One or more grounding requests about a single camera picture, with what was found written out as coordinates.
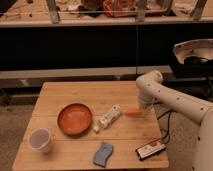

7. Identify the orange pepper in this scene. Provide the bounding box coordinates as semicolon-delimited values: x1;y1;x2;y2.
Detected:
124;109;143;117

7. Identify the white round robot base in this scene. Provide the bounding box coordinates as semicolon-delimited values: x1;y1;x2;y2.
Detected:
173;39;213;64

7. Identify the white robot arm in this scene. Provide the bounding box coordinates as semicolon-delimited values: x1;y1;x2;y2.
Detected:
136;70;213;171

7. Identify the orange ceramic bowl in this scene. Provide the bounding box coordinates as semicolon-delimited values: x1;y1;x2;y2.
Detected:
57;103;92;136

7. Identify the white remote controller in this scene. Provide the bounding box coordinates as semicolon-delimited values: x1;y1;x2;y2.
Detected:
93;105;122;133

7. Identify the black and white electronic box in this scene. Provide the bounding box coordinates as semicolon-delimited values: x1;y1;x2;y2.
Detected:
135;139;166;161

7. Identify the blue sponge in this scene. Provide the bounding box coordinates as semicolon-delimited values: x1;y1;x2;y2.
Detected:
93;142;113;167

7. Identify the wooden table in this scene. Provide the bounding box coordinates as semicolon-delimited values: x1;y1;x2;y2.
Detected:
13;81;169;171

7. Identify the orange crate in background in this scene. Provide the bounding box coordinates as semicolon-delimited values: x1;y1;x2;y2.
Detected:
103;0;136;17

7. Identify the black cable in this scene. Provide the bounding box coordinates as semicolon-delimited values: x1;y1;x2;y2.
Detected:
156;109;173;145

